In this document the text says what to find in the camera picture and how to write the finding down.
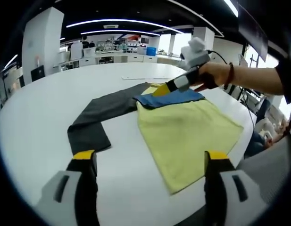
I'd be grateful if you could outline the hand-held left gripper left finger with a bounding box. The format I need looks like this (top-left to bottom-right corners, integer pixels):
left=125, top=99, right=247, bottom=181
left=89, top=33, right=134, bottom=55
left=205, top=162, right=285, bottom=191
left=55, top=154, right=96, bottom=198
left=36, top=149, right=100, bottom=226

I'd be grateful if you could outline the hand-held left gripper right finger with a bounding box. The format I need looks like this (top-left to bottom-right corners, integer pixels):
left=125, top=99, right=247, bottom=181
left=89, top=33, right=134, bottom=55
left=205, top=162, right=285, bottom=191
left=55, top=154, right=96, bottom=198
left=203, top=150, right=270, bottom=226

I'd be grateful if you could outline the white template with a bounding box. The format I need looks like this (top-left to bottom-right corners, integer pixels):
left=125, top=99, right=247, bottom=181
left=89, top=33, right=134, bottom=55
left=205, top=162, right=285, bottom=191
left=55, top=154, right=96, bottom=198
left=121, top=75, right=171, bottom=81

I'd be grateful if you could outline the yellow-green garment with dark sleeves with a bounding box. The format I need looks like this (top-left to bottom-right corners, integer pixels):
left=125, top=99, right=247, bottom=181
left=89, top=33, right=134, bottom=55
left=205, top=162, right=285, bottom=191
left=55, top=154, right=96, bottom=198
left=67, top=81, right=244, bottom=195

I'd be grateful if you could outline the person's right hand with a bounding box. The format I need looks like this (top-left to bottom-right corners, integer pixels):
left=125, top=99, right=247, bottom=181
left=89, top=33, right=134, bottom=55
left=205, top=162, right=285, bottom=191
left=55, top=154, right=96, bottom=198
left=198, top=63, right=231, bottom=89

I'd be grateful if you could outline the narrow white square pillar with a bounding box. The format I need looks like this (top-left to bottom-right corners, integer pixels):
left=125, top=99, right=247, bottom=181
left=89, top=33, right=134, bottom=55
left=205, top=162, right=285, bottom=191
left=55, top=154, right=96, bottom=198
left=193, top=27, right=222, bottom=69

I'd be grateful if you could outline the grey chair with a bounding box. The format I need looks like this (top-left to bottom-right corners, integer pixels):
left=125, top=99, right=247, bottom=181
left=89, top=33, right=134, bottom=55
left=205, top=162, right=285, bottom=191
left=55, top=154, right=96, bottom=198
left=237, top=136, right=291, bottom=205

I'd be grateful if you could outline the straight ceiling light strip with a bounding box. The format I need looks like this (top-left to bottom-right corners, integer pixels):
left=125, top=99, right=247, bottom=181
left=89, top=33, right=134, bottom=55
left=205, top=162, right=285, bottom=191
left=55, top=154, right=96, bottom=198
left=224, top=0, right=239, bottom=17
left=5, top=54, right=18, bottom=69

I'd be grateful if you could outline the dark hanging panel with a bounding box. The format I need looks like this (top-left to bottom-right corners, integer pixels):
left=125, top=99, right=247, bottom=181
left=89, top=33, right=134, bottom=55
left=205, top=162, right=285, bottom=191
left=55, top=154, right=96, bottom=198
left=238, top=4, right=270, bottom=59

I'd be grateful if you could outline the white cabinet counter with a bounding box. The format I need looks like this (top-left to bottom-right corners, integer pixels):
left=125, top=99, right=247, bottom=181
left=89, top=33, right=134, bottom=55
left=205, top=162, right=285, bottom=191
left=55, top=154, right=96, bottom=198
left=53, top=53, right=183, bottom=71

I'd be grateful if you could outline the short curved ceiling light strip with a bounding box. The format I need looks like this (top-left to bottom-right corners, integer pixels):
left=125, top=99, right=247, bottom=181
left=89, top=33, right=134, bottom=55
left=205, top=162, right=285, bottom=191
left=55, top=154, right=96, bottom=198
left=87, top=29, right=160, bottom=36

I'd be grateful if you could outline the long curved ceiling light strip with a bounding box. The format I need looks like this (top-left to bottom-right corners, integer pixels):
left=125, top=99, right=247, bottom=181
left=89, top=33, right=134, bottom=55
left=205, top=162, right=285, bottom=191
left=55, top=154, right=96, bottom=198
left=66, top=18, right=183, bottom=33

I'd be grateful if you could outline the person's black printed shirt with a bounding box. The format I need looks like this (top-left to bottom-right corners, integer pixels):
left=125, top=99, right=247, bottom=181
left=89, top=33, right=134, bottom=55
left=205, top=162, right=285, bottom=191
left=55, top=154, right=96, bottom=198
left=274, top=56, right=291, bottom=104

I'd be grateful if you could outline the black monitor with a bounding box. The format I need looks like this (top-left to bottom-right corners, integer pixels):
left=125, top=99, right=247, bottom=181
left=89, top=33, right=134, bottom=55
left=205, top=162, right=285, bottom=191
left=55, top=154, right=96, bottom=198
left=31, top=65, right=45, bottom=82

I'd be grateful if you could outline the wide white square pillar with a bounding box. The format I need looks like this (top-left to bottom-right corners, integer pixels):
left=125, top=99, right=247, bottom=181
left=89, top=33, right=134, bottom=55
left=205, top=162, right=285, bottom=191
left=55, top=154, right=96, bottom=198
left=22, top=7, right=65, bottom=84

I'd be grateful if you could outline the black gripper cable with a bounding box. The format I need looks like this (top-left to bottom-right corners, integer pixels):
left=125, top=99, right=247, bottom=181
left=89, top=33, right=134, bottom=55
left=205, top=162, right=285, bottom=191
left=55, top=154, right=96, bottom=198
left=208, top=50, right=228, bottom=64

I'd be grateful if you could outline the red bead bracelet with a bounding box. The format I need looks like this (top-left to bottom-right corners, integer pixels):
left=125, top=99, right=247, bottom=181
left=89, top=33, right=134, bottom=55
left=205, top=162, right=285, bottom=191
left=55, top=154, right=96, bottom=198
left=224, top=62, right=235, bottom=90

